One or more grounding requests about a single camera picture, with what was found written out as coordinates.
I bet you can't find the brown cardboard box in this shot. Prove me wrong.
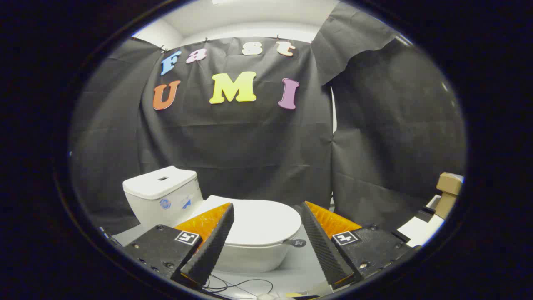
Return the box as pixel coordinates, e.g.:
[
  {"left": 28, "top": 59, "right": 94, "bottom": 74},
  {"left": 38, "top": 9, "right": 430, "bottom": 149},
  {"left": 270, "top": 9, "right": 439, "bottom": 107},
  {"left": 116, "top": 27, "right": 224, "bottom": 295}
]
[{"left": 435, "top": 172, "right": 463, "bottom": 220}]

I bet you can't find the thin black cable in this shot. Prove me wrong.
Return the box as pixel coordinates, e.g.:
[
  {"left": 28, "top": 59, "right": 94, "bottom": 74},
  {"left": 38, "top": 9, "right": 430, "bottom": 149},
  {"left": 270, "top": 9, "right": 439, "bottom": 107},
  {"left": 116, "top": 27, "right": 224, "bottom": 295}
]
[{"left": 202, "top": 273, "right": 274, "bottom": 298}]

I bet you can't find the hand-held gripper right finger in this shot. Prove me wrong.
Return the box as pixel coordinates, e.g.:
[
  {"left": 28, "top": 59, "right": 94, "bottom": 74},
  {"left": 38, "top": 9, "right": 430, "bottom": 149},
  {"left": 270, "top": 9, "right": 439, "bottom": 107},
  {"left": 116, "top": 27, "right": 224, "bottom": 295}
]
[{"left": 300, "top": 201, "right": 422, "bottom": 289}]

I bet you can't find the white flat panel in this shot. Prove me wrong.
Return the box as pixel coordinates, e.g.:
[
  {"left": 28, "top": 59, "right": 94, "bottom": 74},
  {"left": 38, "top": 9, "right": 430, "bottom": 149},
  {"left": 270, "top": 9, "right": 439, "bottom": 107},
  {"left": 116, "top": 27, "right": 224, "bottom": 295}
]
[{"left": 397, "top": 194, "right": 446, "bottom": 247}]

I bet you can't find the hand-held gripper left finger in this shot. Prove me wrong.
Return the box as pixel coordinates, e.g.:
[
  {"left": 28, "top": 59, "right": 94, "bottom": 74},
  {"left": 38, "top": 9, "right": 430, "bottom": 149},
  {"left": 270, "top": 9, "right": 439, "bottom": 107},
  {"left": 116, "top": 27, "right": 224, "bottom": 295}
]
[{"left": 124, "top": 203, "right": 234, "bottom": 289}]

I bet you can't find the white toilet lid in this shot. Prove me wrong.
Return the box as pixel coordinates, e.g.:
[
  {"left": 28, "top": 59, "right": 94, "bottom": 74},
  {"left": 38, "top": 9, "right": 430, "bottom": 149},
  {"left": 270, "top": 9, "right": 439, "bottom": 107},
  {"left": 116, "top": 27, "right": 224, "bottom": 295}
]
[{"left": 183, "top": 195, "right": 307, "bottom": 247}]

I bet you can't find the black backdrop cloth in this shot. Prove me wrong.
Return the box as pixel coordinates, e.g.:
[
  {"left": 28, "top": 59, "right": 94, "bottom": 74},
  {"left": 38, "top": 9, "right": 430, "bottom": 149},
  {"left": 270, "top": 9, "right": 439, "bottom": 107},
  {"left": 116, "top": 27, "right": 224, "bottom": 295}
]
[{"left": 70, "top": 2, "right": 467, "bottom": 236}]

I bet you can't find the white ceramic toilet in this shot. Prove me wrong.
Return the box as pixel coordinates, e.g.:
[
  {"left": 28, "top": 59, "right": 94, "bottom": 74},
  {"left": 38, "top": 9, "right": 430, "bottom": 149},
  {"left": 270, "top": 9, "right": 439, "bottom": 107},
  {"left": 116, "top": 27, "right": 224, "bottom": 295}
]
[{"left": 123, "top": 166, "right": 297, "bottom": 274}]

